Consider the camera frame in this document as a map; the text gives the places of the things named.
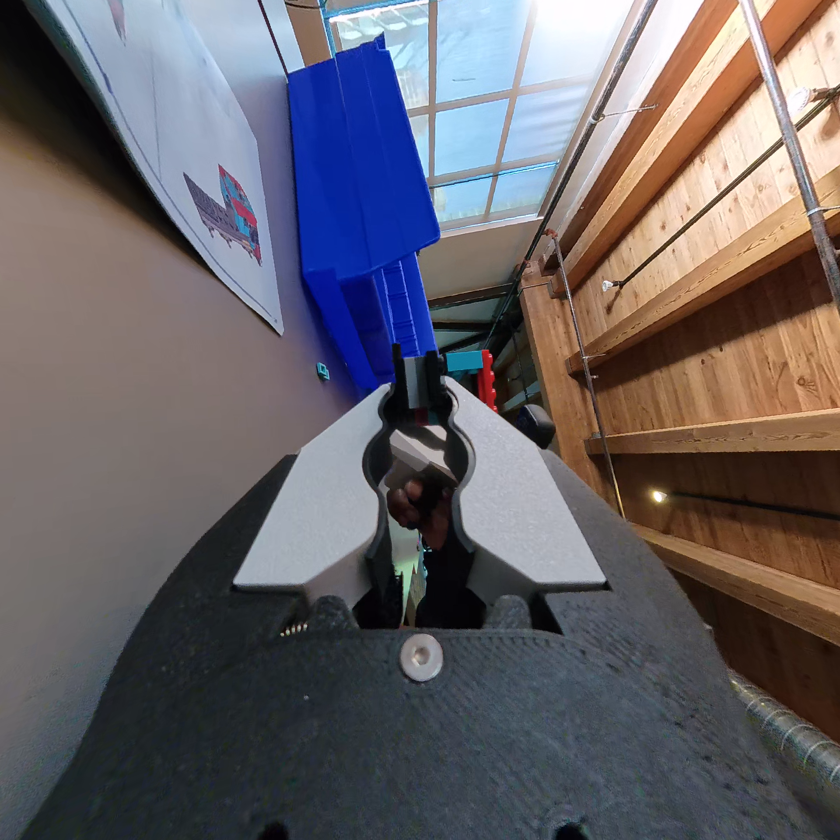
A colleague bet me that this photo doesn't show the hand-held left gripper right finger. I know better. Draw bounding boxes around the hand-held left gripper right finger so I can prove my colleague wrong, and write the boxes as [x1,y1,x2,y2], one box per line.
[436,378,606,629]

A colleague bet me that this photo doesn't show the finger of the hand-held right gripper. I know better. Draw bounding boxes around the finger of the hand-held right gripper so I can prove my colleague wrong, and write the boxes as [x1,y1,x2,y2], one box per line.
[386,425,458,492]

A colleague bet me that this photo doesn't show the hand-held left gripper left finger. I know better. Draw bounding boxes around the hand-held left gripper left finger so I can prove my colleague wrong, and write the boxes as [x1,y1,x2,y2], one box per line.
[233,384,403,627]

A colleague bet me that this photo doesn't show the red teal grey brick model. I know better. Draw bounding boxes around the red teal grey brick model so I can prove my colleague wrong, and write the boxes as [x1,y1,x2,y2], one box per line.
[392,343,501,427]

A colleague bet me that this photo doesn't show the blue plastic bin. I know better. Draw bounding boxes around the blue plastic bin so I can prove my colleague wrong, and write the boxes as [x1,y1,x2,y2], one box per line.
[287,31,442,395]

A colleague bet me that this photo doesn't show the person's right forearm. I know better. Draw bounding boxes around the person's right forearm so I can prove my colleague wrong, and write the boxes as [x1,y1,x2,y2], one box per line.
[416,538,487,627]

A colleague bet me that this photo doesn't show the grey desk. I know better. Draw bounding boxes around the grey desk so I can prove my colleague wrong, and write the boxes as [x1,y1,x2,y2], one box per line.
[0,0,395,840]

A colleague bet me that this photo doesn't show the person's right hand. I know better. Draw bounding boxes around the person's right hand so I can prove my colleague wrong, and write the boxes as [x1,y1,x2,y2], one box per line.
[386,478,455,552]

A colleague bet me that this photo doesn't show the thin metal sprinkler pipe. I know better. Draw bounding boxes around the thin metal sprinkler pipe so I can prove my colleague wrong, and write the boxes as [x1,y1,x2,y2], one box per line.
[550,231,626,519]

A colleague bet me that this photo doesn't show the black rod with white spotlights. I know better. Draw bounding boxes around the black rod with white spotlights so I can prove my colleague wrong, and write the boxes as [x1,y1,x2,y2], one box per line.
[600,88,840,294]

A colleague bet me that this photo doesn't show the large paned window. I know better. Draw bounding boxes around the large paned window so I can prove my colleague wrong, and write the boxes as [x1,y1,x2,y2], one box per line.
[325,0,641,232]

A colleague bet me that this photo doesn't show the black ceiling pipe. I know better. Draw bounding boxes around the black ceiling pipe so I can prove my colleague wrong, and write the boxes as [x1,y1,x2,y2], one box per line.
[482,0,659,345]

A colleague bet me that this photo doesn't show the thick metal sprinkler pipe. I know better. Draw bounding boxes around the thick metal sprinkler pipe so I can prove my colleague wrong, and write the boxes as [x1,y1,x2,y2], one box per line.
[740,0,840,312]

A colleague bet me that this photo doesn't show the white instruction booklet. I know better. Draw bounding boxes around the white instruction booklet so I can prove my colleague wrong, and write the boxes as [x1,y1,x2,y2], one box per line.
[25,0,286,337]

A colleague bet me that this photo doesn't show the silver spiral air duct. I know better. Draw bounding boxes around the silver spiral air duct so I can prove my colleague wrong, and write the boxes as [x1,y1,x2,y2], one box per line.
[727,671,840,785]

